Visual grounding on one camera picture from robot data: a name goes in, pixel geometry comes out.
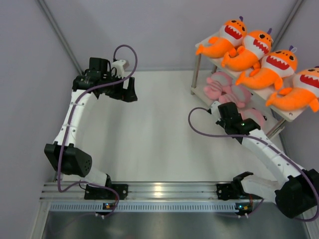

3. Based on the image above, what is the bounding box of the orange shark plush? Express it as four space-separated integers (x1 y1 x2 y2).
235 45 298 91
265 66 319 113
221 28 273 72
195 16 247 58

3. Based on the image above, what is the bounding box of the white slotted cable duct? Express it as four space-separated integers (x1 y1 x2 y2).
50 202 243 213

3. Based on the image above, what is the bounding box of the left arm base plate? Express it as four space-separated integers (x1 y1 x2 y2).
84 184 129 200

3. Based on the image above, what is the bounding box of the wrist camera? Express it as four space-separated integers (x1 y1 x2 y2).
111 59 129 78
210 101 220 120

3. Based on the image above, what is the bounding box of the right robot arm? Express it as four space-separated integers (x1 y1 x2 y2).
210 102 319 219

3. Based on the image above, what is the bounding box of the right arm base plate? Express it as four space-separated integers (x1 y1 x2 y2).
216 183 261 201

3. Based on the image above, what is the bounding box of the aluminium rail frame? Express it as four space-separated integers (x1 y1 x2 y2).
39 181 312 201

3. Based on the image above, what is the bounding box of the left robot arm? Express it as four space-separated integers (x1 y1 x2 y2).
44 57 138 199

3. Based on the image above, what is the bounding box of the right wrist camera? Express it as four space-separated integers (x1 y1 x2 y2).
210 101 220 120

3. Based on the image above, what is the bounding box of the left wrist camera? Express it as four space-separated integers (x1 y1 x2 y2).
111 59 129 78

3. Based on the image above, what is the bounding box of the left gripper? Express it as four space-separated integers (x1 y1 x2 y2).
101 72 137 103

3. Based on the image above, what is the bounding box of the white two-tier shelf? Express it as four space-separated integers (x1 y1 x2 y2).
190 34 310 140

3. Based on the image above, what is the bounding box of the pink striped plush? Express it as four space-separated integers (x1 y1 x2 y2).
218 85 252 108
203 72 233 100
239 108 268 129

